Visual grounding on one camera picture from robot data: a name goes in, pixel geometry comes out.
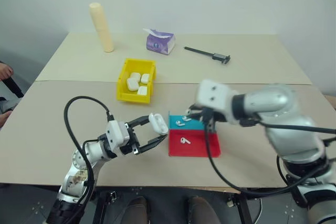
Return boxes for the person's bare hand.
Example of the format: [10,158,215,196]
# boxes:
[0,111,13,129]
[0,60,14,81]

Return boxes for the purple tissue pack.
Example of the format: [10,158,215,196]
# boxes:
[142,27,177,56]

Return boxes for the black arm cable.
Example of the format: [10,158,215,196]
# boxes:
[202,113,336,197]
[64,96,115,224]

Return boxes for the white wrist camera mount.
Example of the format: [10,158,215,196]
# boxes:
[196,78,239,116]
[106,120,131,154]

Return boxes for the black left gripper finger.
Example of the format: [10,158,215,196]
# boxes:
[137,134,169,154]
[128,115,151,130]

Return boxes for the yellow plastic bin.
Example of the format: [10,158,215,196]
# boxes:
[115,58,158,104]

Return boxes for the thin black cable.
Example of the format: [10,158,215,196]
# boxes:
[240,119,336,134]

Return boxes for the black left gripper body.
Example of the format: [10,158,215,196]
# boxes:
[120,122,140,156]

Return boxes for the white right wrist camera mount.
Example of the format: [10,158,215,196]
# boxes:
[196,78,239,116]

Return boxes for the black chair part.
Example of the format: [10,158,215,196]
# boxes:
[2,76,25,99]

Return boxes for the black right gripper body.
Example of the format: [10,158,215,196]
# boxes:
[201,106,228,124]

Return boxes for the blue shallow tray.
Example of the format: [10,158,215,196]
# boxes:
[167,111,206,131]

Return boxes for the black caliper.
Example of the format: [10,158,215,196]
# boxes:
[184,46,232,65]

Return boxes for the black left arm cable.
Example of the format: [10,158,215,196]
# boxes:
[64,96,115,224]

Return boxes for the dark brown rounded shape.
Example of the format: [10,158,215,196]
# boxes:
[125,196,148,224]
[187,195,215,224]

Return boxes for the red shallow tray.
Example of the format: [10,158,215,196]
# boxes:
[167,129,222,158]

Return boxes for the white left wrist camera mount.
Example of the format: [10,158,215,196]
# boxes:
[106,120,131,154]

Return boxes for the black table leg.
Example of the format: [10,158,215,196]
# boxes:
[237,191,249,224]

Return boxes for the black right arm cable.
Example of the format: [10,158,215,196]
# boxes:
[202,113,336,197]

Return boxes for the cream cylinder stack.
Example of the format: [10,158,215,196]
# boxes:
[89,2,114,53]

